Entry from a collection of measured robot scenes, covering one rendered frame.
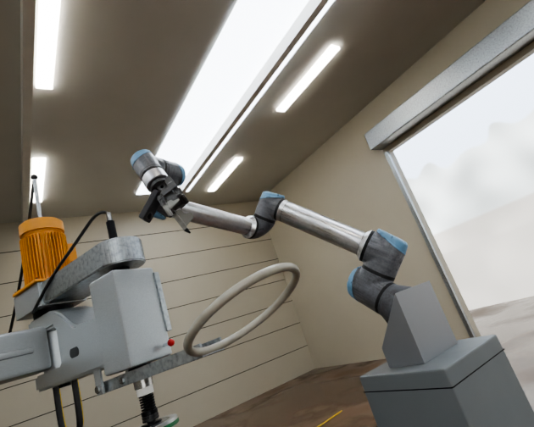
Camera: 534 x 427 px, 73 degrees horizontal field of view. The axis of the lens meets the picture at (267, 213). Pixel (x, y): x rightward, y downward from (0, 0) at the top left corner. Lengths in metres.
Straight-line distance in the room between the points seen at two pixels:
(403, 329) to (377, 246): 0.35
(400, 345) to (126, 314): 1.13
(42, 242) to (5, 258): 4.63
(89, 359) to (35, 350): 0.40
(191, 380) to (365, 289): 5.74
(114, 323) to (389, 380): 1.14
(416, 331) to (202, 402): 5.95
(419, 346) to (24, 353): 1.82
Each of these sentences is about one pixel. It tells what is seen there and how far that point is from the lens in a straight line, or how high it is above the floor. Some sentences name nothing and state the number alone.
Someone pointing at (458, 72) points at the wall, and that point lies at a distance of 5.47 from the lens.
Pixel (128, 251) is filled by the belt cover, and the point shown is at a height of 1.66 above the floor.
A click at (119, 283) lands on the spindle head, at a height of 1.52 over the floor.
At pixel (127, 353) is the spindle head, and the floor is 1.23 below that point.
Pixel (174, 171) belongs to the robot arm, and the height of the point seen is 1.83.
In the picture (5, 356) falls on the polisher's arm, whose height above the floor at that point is 1.41.
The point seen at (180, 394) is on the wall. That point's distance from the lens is 7.08.
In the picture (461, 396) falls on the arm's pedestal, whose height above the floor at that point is 0.75.
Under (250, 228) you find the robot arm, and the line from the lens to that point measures 1.77.
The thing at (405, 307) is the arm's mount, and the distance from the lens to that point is 1.54.
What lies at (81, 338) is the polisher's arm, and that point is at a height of 1.37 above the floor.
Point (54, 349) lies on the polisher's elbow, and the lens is 2.32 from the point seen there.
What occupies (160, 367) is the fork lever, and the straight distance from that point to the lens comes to 1.62.
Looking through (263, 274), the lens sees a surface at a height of 1.31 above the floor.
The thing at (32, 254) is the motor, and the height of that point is 1.93.
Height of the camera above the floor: 1.16
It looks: 16 degrees up
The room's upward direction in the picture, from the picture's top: 19 degrees counter-clockwise
